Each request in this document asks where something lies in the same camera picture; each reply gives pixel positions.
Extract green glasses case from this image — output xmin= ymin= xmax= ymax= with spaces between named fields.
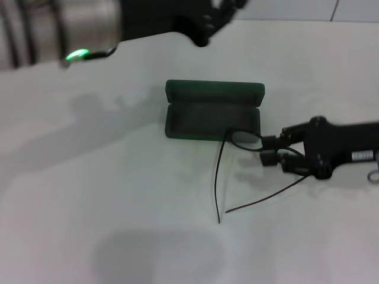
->
xmin=164 ymin=79 xmax=266 ymax=143

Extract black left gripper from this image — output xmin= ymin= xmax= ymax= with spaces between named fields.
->
xmin=120 ymin=0 xmax=250 ymax=48

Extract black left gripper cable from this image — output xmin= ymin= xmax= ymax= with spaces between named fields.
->
xmin=85 ymin=47 xmax=117 ymax=62

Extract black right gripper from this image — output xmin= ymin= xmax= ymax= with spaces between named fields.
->
xmin=260 ymin=116 xmax=379 ymax=181

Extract black glasses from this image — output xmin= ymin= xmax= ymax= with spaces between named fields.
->
xmin=213 ymin=127 xmax=312 ymax=224

